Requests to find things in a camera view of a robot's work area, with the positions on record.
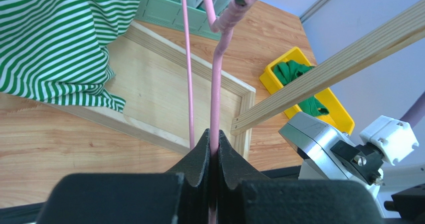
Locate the wooden clothes rack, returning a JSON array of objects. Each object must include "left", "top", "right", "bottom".
[{"left": 58, "top": 0, "right": 425, "bottom": 157}]

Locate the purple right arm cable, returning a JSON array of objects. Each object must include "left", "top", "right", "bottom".
[{"left": 400, "top": 90, "right": 425, "bottom": 129}]

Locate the yellow plastic tray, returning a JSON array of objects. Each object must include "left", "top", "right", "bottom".
[{"left": 259, "top": 47, "right": 355, "bottom": 135}]

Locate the green white striped tank top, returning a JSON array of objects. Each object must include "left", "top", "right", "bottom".
[{"left": 0, "top": 0, "right": 141, "bottom": 112}]

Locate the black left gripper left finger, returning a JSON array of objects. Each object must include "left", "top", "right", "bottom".
[{"left": 36, "top": 130, "right": 210, "bottom": 224}]

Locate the pink wire hanger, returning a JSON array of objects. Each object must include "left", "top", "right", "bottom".
[{"left": 181, "top": 0, "right": 258, "bottom": 224}]

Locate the mint green file organizer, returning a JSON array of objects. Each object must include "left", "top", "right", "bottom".
[{"left": 134, "top": 0, "right": 221, "bottom": 40}]

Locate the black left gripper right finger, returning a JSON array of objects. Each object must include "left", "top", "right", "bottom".
[{"left": 217, "top": 132, "right": 383, "bottom": 224}]

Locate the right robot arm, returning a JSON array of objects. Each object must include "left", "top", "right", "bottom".
[{"left": 378, "top": 165, "right": 425, "bottom": 224}]

